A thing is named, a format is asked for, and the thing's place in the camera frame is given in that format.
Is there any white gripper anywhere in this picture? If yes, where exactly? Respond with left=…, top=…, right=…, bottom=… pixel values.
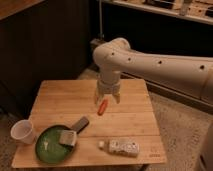
left=94, top=80, right=121, bottom=105

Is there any orange carrot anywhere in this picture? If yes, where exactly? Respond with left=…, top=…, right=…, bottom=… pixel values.
left=97, top=99, right=108, bottom=116

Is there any wooden table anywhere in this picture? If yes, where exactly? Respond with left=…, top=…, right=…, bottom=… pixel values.
left=11, top=79, right=168, bottom=169

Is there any plastic water bottle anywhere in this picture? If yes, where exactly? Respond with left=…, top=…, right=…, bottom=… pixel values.
left=98, top=139, right=140, bottom=157

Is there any grey sponge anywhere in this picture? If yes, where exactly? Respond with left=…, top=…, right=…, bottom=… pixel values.
left=59, top=130, right=77, bottom=146

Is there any green frying pan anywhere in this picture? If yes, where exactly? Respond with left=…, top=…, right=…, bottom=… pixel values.
left=35, top=117, right=89, bottom=164

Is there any white paper cup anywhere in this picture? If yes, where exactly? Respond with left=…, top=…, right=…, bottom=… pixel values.
left=10, top=120, right=36, bottom=144

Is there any cluttered background shelf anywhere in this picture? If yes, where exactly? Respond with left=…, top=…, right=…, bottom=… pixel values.
left=102, top=0, right=213, bottom=26

